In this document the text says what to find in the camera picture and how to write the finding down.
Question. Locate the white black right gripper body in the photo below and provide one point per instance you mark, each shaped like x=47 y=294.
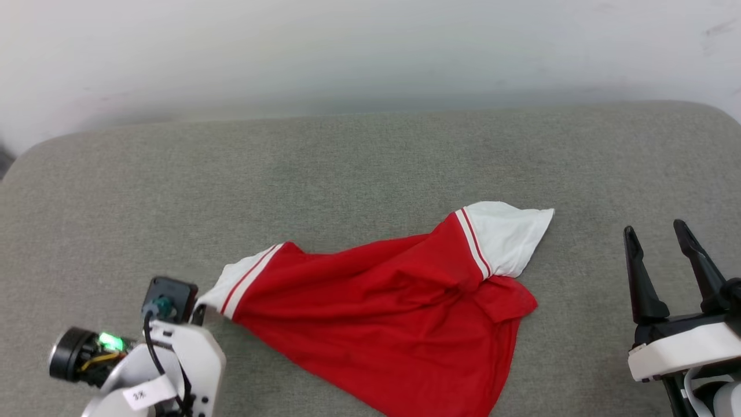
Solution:
x=683 y=350

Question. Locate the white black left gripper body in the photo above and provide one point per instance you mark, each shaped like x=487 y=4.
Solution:
x=197 y=359

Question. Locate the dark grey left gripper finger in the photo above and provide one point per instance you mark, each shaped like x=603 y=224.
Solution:
x=198 y=314

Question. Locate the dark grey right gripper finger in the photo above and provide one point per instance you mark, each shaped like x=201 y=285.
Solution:
x=642 y=289
x=703 y=272

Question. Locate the grey fabric sofa cushion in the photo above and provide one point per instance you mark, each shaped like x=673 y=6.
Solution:
x=376 y=162

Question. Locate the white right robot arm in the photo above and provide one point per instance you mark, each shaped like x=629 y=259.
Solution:
x=730 y=402

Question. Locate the red and white shirt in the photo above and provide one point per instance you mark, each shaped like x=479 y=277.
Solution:
x=393 y=313

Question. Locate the white paper label tag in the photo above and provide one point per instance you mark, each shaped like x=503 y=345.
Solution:
x=142 y=395

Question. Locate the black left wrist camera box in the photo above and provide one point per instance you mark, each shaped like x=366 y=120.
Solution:
x=179 y=292

